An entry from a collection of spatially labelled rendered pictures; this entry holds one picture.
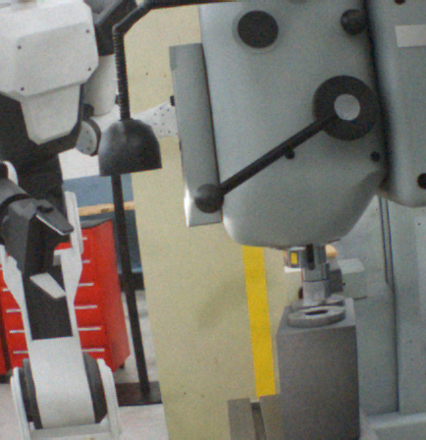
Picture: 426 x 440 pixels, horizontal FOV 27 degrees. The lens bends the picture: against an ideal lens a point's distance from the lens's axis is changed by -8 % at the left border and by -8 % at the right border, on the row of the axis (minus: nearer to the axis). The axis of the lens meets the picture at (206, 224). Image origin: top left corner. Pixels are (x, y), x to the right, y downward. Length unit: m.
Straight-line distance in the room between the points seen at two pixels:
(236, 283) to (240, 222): 1.82
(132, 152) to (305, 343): 0.45
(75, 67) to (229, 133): 0.72
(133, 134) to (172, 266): 1.80
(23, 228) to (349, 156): 0.51
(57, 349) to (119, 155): 0.70
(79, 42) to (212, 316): 1.37
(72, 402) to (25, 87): 0.57
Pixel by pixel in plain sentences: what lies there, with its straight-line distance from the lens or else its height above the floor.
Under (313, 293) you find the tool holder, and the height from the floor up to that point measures 1.18.
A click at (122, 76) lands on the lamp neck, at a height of 1.52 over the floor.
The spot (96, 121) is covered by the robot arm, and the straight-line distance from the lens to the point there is 1.90.
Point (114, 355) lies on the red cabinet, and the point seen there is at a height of 0.18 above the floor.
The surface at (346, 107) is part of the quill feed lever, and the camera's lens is 0.94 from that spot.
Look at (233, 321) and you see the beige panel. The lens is 2.83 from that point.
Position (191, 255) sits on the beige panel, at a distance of 2.80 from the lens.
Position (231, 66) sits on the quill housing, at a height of 1.51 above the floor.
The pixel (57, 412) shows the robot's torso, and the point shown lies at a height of 0.98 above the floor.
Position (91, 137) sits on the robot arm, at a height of 1.47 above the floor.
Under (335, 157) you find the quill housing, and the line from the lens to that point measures 0.97.
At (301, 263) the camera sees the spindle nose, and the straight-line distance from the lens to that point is 1.05.
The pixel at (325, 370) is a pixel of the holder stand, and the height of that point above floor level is 1.09.
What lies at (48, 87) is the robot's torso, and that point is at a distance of 1.63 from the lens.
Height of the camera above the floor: 1.43
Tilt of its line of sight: 5 degrees down
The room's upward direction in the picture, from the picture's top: 7 degrees counter-clockwise
